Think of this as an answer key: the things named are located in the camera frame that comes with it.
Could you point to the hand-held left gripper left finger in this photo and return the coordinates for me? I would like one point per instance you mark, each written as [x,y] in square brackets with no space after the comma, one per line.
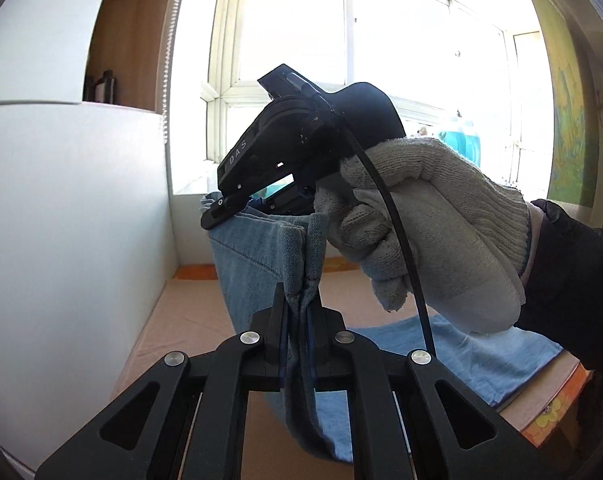
[269,335]

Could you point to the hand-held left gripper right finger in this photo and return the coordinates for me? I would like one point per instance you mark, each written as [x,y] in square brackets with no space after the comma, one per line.
[327,335]

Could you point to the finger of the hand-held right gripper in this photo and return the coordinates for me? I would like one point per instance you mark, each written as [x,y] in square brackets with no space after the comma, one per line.
[289,202]
[244,157]

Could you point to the blue denim pants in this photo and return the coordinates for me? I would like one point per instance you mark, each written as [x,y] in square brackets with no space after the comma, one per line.
[251,255]

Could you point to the person's right forearm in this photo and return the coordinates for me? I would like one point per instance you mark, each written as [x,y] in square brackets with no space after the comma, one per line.
[576,290]

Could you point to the person's right hand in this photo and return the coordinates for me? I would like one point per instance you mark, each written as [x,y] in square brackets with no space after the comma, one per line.
[446,230]

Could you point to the tall blue detergent bottle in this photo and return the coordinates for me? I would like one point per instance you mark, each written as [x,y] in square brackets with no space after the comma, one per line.
[461,137]

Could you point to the dark items on shelf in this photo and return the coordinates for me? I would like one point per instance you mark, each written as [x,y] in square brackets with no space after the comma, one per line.
[104,89]

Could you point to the wooden shelf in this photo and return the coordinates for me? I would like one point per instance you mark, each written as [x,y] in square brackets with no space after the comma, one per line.
[131,35]

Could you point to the white cabinet panel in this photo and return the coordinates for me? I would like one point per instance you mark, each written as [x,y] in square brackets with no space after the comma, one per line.
[66,240]

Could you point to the orange floral sheet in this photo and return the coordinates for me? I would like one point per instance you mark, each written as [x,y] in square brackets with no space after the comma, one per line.
[551,412]

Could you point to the white window frame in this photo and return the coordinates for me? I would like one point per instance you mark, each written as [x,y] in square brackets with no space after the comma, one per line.
[291,25]

